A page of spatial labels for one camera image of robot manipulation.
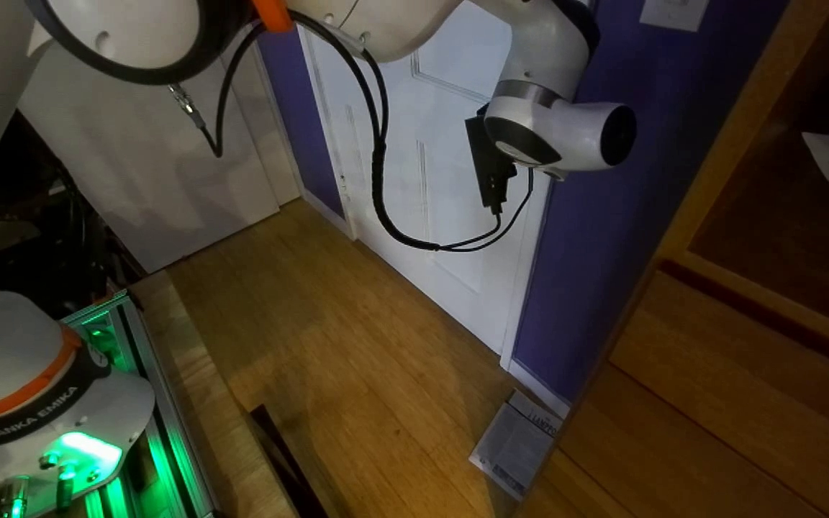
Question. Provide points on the white panelled door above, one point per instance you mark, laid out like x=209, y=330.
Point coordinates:
x=432, y=144

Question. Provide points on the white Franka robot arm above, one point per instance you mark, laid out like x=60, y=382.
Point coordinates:
x=127, y=29

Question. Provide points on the plain white closet door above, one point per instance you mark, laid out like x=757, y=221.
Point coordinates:
x=144, y=182

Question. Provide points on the white floor vent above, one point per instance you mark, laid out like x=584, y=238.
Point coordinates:
x=515, y=448

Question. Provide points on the white light switch plate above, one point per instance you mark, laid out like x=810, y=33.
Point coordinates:
x=673, y=13

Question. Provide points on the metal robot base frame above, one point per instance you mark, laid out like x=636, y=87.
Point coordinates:
x=158, y=422

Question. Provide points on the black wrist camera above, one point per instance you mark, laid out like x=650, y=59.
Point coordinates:
x=496, y=198

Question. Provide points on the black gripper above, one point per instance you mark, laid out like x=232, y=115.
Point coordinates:
x=486, y=153

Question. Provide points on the dark wooden cabinet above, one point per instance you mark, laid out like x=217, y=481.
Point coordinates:
x=740, y=363

